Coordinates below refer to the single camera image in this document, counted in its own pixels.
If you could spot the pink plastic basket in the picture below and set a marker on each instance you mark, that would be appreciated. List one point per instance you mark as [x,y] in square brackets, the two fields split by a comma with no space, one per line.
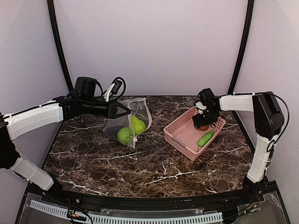
[183,136]

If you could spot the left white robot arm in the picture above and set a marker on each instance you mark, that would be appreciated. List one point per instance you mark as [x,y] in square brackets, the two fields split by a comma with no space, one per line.
[80,100]

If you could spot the left black frame post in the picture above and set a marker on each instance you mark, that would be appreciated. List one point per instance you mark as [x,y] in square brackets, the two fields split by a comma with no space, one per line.
[58,44]

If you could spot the green toy guava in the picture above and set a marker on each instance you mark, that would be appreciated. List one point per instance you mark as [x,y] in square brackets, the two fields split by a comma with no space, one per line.
[125,135]

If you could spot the brown toy potato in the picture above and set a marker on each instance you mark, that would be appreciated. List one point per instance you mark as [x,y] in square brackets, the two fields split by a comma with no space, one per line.
[203,128]

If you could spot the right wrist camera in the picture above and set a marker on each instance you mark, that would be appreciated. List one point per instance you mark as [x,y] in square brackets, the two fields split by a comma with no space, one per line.
[200,107]

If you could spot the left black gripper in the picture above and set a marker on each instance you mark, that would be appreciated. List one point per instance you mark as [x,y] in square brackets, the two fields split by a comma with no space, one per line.
[110,110]

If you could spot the black front table rail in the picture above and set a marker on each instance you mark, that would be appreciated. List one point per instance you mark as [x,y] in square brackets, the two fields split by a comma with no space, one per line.
[226,202]

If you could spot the purple toy eggplant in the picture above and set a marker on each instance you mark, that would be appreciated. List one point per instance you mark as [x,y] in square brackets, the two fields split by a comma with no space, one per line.
[114,131]

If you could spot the right black frame post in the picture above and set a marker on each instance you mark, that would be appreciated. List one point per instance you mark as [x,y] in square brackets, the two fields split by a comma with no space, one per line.
[243,44]

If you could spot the clear dotted zip bag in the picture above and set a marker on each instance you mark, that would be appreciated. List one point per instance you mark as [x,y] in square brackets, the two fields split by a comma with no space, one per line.
[139,108]

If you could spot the black frame post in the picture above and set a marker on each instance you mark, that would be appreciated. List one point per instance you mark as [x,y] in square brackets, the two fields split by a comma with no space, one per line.
[58,44]
[243,44]

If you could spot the green toy pear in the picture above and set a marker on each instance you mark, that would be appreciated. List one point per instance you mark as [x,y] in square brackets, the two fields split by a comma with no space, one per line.
[138,125]

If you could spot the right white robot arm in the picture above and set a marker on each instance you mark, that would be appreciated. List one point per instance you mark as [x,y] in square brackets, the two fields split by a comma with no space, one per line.
[269,122]

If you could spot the green toy bitter gourd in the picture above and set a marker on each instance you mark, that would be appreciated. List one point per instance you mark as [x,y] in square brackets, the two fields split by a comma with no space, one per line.
[206,138]

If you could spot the white slotted cable duct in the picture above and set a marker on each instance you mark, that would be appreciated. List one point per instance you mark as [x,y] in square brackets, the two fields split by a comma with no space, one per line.
[110,216]

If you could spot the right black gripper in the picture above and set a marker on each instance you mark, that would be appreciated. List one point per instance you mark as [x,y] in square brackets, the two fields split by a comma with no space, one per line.
[201,121]

